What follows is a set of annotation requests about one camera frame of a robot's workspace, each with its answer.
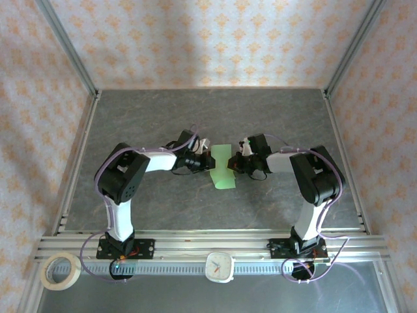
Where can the light green paper sheet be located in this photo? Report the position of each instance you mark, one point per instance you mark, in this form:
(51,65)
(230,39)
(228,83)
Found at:
(221,156)

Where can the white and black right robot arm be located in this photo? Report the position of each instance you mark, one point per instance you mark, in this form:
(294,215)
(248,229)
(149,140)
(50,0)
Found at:
(307,221)

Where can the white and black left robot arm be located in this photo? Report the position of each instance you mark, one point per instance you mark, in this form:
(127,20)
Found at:
(120,218)

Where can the white square clock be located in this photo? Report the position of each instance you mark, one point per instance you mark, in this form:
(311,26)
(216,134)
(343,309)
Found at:
(220,267)

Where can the cream masking tape roll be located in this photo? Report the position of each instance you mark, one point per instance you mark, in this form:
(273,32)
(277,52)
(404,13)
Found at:
(60,286)

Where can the aluminium mounting rail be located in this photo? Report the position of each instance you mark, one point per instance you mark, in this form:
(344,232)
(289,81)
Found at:
(195,243)

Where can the aluminium side rail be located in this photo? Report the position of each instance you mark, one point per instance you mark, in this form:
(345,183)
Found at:
(79,159)
(342,159)

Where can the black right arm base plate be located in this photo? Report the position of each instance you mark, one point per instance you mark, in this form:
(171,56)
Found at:
(277,249)

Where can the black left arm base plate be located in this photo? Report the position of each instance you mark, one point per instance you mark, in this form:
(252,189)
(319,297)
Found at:
(146,249)

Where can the aluminium frame post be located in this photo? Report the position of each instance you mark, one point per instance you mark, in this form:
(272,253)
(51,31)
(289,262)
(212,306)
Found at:
(31,293)
(353,49)
(70,49)
(387,290)

